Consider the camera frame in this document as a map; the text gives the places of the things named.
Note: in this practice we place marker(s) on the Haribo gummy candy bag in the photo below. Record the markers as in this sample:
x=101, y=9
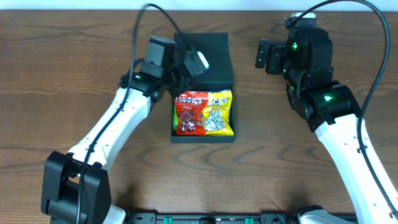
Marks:
x=175, y=120

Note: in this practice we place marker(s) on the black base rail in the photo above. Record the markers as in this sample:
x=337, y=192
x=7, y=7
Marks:
x=309, y=214

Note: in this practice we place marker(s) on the yellow candy bag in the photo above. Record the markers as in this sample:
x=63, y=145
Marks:
x=216, y=113

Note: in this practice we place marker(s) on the red candy bag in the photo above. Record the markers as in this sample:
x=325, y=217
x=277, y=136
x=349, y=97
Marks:
x=189, y=108

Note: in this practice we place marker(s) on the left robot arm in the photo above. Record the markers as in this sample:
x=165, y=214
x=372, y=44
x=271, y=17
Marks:
x=76, y=185

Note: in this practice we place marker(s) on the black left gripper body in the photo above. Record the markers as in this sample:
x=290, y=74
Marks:
x=179, y=70

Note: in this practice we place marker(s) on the dark green gift box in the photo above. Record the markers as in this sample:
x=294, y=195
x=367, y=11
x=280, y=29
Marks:
x=220, y=76

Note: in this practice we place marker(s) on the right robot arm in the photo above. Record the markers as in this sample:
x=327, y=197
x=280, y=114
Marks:
x=333, y=114

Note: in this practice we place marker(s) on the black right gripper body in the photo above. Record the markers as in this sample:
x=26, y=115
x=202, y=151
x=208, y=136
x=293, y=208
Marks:
x=267, y=56

